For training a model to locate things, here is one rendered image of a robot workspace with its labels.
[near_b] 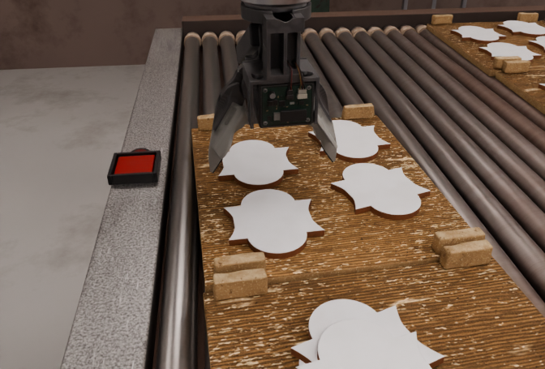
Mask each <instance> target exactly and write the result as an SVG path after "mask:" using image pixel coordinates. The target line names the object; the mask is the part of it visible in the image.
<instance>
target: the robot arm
mask: <svg viewBox="0 0 545 369"><path fill-rule="evenodd" d="M310 1H311V0H241V17H242V18H243V19H244V20H246V21H249V22H252V23H251V24H249V26H248V28H247V30H246V31H245V32H244V34H243V35H242V38H241V39H240V41H239V43H238V44H237V46H236V51H237V61H238V63H239V64H241V65H240V66H239V67H238V69H237V70H236V71H235V73H234V76H233V77H232V78H231V79H230V80H229V81H228V82H227V83H226V85H225V86H224V87H223V89H222V90H221V92H220V94H219V97H218V99H217V105H216V109H215V114H214V119H213V123H212V133H211V138H210V143H209V149H208V162H209V168H210V172H212V173H214V172H215V170H216V169H217V167H218V166H219V164H220V163H221V161H222V160H223V158H224V157H225V156H226V154H227V152H228V151H229V150H230V147H231V144H232V141H233V137H234V133H235V132H236V131H238V130H239V129H241V128H243V127H244V125H245V124H246V122H247V115H248V122H249V125H250V128H251V129H254V117H253V108H254V111H255V116H256V119H257V122H258V124H259V127H260V128H268V127H288V126H299V125H311V126H312V127H313V132H314V134H315V136H316V138H317V139H319V140H320V141H321V147H322V149H323V150H324V152H325V153H326V155H327V156H328V158H329V159H330V160H331V162H334V161H335V160H336V155H337V141H336V136H335V131H334V127H333V121H332V119H331V118H330V115H329V111H328V98H327V94H326V92H325V90H324V88H323V86H322V85H321V83H320V77H319V76H318V74H317V73H316V71H315V70H314V68H313V67H312V65H311V64H310V63H309V62H308V60H307V58H306V57H303V58H300V45H301V32H304V25H305V21H306V20H308V19H310V18H311V2H310ZM245 98H246V99H247V114H246V108H245V107H243V103H244V101H245Z"/></svg>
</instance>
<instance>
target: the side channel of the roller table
mask: <svg viewBox="0 0 545 369"><path fill-rule="evenodd" d="M519 12H524V13H538V14H539V17H538V21H539V20H544V21H545V6H501V7H473V8H445V9H418V10H390V11H336V12H312V13H311V18H310V19H308V20H306V21H305V25H304V29H305V28H312V29H314V30H316V31H317V33H318V31H319V30H320V29H321V28H330V29H331V30H333V32H334V31H335V30H336V29H337V28H339V27H344V28H347V29H348V30H349V31H350V30H351V29H352V28H353V27H355V26H359V27H361V28H364V29H365V30H367V29H368V28H369V27H370V26H376V27H378V28H380V29H383V27H385V26H387V25H391V26H393V27H395V28H397V29H398V28H399V27H400V26H402V25H403V24H406V25H408V26H411V27H412V28H414V27H415V26H416V25H418V24H423V25H426V26H427V24H430V23H431V17H432V16H433V15H453V20H452V23H480V22H504V21H509V20H516V21H517V15H518V13H519ZM251 23H252V22H249V21H246V20H244V19H243V18H242V17H241V15H199V16H183V17H182V35H183V45H184V38H185V36H186V35H187V34H188V33H189V32H197V33H198V34H199V36H200V39H202V36H203V34H204V33H205V32H207V31H212V32H214V33H215V34H216V35H217V38H219V36H220V34H221V32H223V31H225V30H226V31H230V32H232V34H233V35H234V38H235V37H236V35H237V33H238V32H239V31H240V30H247V28H248V26H249V24H251Z"/></svg>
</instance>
